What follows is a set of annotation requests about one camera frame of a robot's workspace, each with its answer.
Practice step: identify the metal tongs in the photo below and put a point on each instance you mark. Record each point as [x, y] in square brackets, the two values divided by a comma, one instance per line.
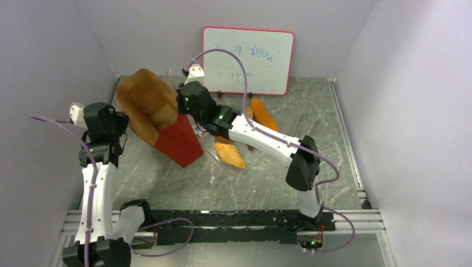
[306, 125]

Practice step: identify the red brown paper bag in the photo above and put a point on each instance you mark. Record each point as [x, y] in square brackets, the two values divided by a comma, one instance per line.
[153, 115]

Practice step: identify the yellow fake bread roll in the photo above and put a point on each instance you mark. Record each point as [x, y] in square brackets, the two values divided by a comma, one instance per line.
[223, 140]

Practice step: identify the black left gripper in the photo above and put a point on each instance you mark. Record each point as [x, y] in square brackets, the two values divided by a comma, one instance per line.
[122, 119]

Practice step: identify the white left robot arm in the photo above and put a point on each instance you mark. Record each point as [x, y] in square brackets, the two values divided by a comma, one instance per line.
[100, 241]

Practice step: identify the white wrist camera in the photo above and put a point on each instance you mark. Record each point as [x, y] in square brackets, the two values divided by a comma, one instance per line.
[76, 114]
[193, 73]

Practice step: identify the orange triangular fake bread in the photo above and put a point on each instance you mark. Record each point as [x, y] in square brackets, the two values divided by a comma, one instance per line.
[229, 154]

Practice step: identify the orange fake bread loaf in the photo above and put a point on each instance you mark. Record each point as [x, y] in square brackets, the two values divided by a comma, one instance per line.
[262, 116]

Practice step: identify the clear plastic packet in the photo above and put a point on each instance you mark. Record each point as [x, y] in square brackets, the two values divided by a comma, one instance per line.
[201, 130]

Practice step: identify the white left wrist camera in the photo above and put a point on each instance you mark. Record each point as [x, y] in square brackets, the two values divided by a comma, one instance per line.
[76, 114]

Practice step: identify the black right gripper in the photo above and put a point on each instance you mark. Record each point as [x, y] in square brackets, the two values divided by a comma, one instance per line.
[179, 99]

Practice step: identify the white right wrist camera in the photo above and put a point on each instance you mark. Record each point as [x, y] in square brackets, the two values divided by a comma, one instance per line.
[193, 73]

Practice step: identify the clear plastic tray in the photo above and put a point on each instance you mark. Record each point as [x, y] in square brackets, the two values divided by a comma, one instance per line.
[250, 157]

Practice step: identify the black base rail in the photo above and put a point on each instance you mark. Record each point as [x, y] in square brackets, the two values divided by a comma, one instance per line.
[221, 226]

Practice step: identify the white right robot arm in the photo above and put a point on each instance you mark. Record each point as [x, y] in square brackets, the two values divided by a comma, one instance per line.
[255, 127]

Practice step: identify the pink framed whiteboard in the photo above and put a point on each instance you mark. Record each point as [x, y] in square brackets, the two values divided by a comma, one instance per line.
[261, 57]

